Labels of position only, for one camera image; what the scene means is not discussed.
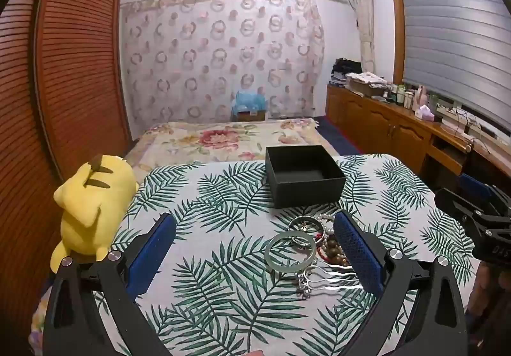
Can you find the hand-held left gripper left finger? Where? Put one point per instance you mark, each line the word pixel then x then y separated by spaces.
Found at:
pixel 155 250

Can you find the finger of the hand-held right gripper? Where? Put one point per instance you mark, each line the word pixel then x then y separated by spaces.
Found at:
pixel 477 187
pixel 459 206

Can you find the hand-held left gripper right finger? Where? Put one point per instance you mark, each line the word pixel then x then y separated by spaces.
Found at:
pixel 355 250

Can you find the silver bangle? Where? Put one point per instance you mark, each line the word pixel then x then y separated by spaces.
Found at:
pixel 293 224

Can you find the black square box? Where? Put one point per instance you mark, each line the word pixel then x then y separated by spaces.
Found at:
pixel 305 186

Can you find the pale green jade bangle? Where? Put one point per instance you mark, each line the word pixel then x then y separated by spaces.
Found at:
pixel 270 258

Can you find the leaf print tablecloth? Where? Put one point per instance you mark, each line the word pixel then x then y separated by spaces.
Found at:
pixel 223 228

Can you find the stack of books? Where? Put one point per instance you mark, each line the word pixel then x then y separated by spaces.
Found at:
pixel 453 118

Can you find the yellow plush toy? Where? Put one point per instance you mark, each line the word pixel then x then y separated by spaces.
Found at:
pixel 96 204

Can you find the pink tissue pack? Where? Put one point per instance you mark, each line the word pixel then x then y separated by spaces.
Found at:
pixel 424 113

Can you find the pink figurine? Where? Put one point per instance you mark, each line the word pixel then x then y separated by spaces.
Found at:
pixel 421 96

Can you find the wooden cabinet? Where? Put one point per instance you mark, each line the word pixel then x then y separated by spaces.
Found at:
pixel 379 124

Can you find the row of toiletry bottles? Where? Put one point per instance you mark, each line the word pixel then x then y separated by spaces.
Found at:
pixel 401 94

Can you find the floral bed blanket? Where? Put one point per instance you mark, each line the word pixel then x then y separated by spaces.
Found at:
pixel 215 138

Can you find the grey window blind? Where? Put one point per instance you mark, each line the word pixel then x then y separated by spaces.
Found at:
pixel 459 32

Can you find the small cardboard box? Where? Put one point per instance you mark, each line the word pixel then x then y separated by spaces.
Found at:
pixel 250 115

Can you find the blue bag on box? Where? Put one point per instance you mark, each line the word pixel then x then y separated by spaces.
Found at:
pixel 249 100

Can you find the stack of folded clothes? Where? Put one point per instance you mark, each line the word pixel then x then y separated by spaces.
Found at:
pixel 344 70

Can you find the cream patterned drape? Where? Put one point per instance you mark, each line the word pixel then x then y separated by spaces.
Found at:
pixel 365 20

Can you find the brown louvered wardrobe door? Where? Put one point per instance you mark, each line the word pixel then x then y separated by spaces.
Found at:
pixel 76 60

